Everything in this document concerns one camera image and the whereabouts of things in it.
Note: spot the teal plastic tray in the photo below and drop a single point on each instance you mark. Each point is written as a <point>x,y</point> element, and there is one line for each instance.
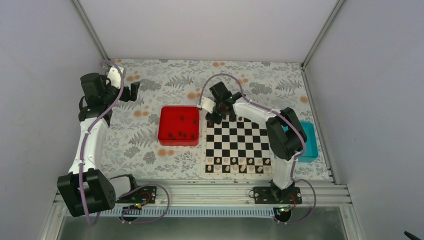
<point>311,144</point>

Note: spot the aluminium corner post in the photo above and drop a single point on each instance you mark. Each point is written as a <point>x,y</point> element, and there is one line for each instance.
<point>322,33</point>
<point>90,29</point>

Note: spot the right aluminium corner post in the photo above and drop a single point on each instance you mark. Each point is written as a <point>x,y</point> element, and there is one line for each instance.
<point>322,33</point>

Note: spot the red plastic tray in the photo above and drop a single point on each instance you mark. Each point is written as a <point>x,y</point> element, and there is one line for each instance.
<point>180,133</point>

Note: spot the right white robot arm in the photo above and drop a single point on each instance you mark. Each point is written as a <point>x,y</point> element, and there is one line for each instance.
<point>285,133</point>

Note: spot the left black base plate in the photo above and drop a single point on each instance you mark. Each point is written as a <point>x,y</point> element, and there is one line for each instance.
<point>145,195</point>

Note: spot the floral patterned table mat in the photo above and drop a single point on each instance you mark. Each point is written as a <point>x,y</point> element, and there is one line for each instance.
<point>131,145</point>

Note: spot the left aluminium corner post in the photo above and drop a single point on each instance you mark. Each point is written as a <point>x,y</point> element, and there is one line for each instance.
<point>90,29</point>

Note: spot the black white chessboard mat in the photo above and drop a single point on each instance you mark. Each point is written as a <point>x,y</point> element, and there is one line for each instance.
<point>242,139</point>

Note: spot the aluminium front rail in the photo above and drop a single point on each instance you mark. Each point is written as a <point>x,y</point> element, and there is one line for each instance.
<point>236,193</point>

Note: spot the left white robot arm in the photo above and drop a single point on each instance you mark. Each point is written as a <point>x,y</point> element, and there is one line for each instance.
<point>85,189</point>

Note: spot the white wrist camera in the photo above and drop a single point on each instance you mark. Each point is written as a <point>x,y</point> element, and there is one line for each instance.
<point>114,77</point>
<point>207,104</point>

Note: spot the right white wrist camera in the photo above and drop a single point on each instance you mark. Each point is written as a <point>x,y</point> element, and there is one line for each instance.
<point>207,104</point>

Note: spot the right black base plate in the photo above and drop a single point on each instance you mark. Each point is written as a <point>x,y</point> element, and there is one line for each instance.
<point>262,195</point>

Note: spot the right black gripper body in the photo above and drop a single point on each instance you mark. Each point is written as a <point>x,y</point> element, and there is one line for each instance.
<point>218,119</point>

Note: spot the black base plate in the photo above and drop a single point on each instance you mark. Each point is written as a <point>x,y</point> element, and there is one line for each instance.
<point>262,195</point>
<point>145,195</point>

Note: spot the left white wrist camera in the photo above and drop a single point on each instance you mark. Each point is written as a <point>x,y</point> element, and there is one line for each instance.
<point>114,77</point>

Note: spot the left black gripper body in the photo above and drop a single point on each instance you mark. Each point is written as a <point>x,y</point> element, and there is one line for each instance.
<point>108,98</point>

